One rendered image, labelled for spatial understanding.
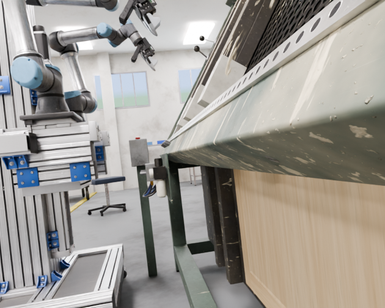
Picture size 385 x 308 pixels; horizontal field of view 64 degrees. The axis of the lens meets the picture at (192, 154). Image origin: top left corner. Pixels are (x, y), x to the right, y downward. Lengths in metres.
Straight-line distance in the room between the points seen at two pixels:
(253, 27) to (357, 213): 0.50
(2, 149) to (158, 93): 8.04
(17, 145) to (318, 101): 1.32
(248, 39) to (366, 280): 0.58
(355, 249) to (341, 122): 0.47
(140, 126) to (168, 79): 1.62
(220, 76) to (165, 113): 8.46
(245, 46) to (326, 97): 0.63
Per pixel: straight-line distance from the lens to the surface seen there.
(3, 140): 1.46
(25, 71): 1.46
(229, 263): 1.46
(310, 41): 0.28
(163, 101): 9.28
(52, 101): 1.55
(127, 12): 1.43
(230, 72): 0.79
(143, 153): 2.09
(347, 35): 0.23
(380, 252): 0.59
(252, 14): 0.86
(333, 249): 0.70
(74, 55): 2.32
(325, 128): 0.21
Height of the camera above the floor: 0.79
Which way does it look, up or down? level
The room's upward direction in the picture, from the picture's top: 6 degrees counter-clockwise
